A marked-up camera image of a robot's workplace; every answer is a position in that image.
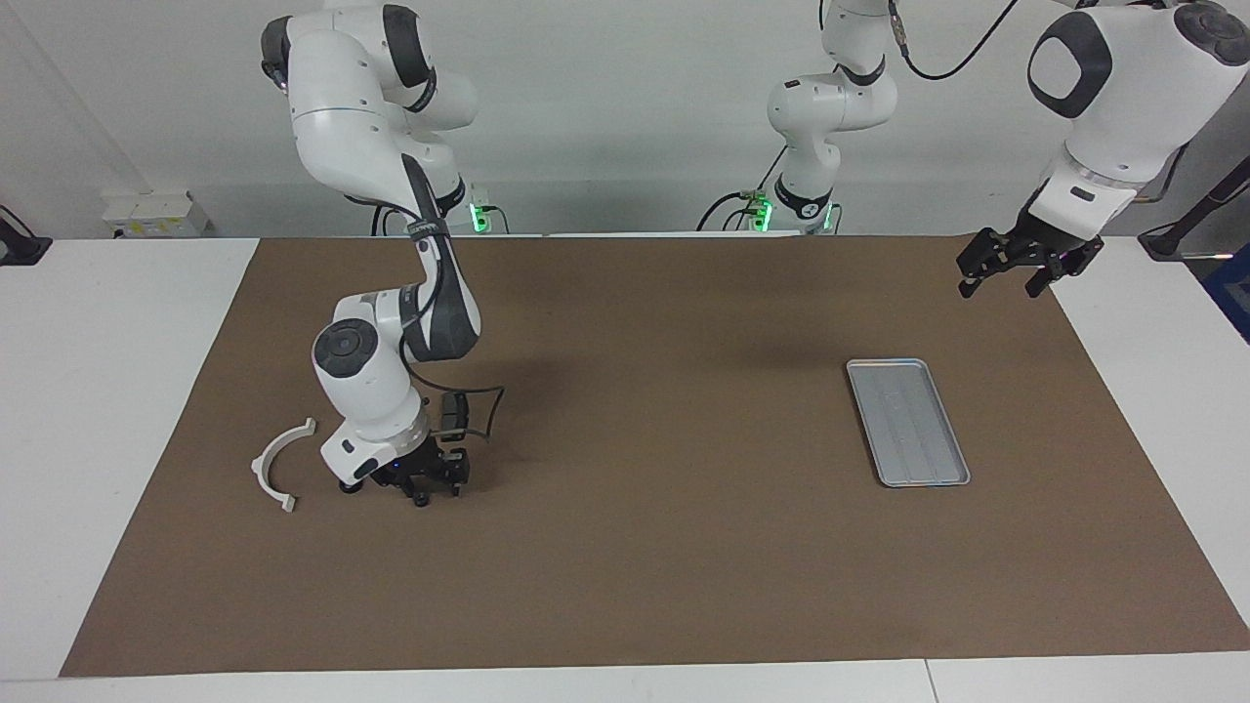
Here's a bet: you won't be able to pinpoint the silver metal tray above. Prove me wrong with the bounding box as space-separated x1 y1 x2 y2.
847 358 972 488

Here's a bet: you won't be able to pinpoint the brown table mat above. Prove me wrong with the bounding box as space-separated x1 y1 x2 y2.
59 234 1250 680

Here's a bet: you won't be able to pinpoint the blue bin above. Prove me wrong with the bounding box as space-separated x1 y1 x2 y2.
1203 244 1250 345

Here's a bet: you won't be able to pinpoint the white power box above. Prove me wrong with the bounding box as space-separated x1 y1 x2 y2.
102 190 212 239

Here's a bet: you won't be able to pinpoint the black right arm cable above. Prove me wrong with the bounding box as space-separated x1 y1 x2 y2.
400 225 506 445

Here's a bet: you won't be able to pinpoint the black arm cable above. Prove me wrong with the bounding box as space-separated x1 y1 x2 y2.
884 0 1021 82
400 225 506 445

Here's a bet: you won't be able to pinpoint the black camera stand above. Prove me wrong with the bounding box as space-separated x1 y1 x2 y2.
1138 154 1250 263

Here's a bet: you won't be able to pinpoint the white curved plastic bracket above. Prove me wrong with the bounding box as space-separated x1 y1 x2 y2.
251 418 318 514

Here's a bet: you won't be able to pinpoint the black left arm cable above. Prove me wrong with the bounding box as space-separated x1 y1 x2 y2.
884 0 1021 82

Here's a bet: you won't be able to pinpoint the black right base cables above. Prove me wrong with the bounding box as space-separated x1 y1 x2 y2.
371 190 411 237

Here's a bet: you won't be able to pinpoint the black base cables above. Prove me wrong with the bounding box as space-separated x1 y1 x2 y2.
696 145 790 233
371 190 411 237

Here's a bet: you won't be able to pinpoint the black left base cables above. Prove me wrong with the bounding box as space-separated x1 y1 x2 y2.
696 145 790 233

